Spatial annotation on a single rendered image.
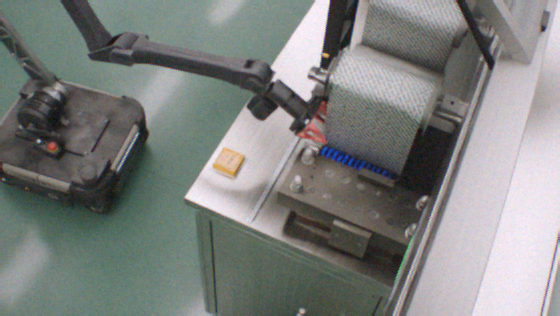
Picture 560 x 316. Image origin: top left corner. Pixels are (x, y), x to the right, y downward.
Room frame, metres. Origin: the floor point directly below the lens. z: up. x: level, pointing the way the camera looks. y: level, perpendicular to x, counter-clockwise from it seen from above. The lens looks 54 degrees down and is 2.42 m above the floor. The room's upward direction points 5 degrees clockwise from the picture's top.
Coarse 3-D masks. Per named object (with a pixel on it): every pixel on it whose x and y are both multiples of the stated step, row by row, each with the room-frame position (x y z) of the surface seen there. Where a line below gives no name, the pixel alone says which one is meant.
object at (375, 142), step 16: (336, 112) 1.07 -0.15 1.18; (352, 112) 1.05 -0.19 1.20; (336, 128) 1.06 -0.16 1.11; (352, 128) 1.05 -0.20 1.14; (368, 128) 1.04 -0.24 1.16; (384, 128) 1.02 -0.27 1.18; (336, 144) 1.06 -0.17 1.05; (352, 144) 1.05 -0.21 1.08; (368, 144) 1.03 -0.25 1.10; (384, 144) 1.02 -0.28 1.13; (400, 144) 1.00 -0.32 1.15; (368, 160) 1.03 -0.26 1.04; (384, 160) 1.01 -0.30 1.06; (400, 160) 1.00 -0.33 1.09
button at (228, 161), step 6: (222, 150) 1.10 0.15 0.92; (228, 150) 1.10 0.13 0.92; (222, 156) 1.08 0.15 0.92; (228, 156) 1.08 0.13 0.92; (234, 156) 1.08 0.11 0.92; (240, 156) 1.09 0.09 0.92; (216, 162) 1.06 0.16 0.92; (222, 162) 1.06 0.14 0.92; (228, 162) 1.06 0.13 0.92; (234, 162) 1.06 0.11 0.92; (240, 162) 1.07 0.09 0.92; (216, 168) 1.05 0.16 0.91; (222, 168) 1.04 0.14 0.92; (228, 168) 1.04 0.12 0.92; (234, 168) 1.04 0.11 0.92; (234, 174) 1.03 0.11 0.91
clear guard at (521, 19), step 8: (504, 0) 0.89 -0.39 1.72; (512, 0) 0.91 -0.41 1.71; (520, 0) 0.93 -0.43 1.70; (528, 0) 0.96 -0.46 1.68; (512, 8) 0.90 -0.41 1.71; (520, 8) 0.92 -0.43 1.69; (528, 8) 0.94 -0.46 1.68; (520, 16) 0.90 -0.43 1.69; (528, 16) 0.92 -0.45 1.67; (520, 24) 0.88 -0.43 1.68
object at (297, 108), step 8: (296, 96) 1.11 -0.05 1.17; (288, 104) 1.09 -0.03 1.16; (296, 104) 1.09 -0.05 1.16; (304, 104) 1.10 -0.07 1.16; (312, 104) 1.11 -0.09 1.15; (288, 112) 1.09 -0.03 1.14; (296, 112) 1.08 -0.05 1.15; (304, 112) 1.08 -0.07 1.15; (296, 120) 1.07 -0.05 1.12; (304, 120) 1.06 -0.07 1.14
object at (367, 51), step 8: (360, 48) 1.25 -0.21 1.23; (368, 48) 1.26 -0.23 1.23; (368, 56) 1.22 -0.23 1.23; (376, 56) 1.22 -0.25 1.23; (384, 56) 1.23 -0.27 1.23; (392, 56) 1.24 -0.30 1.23; (392, 64) 1.20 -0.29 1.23; (400, 64) 1.20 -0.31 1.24; (408, 64) 1.21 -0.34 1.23; (416, 64) 1.22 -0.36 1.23; (416, 72) 1.18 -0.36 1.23; (424, 72) 1.18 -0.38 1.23; (432, 72) 1.19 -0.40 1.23; (432, 80) 1.16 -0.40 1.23; (440, 80) 1.16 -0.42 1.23
